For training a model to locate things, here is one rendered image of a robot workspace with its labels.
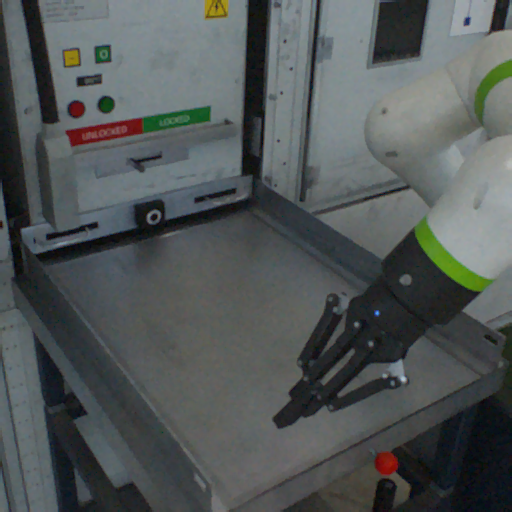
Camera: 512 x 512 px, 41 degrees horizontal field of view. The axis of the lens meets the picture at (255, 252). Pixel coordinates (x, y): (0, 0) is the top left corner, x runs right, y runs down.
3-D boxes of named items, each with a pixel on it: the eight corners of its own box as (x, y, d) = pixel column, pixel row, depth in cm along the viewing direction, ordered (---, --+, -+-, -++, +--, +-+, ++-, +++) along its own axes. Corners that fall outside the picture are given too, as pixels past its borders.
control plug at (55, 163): (81, 227, 128) (73, 138, 119) (56, 234, 126) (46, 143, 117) (65, 211, 134) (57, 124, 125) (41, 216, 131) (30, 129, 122)
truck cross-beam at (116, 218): (252, 198, 163) (253, 174, 160) (24, 256, 135) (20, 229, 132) (240, 190, 166) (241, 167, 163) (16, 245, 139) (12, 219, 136)
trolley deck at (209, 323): (501, 389, 119) (509, 362, 116) (187, 563, 87) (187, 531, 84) (272, 227, 166) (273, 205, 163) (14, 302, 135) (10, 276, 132)
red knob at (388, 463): (398, 472, 100) (402, 457, 98) (382, 482, 98) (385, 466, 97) (377, 453, 103) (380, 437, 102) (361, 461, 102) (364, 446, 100)
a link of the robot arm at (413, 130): (452, 232, 150) (340, 100, 110) (524, 198, 144) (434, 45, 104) (472, 283, 143) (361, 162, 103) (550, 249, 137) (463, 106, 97)
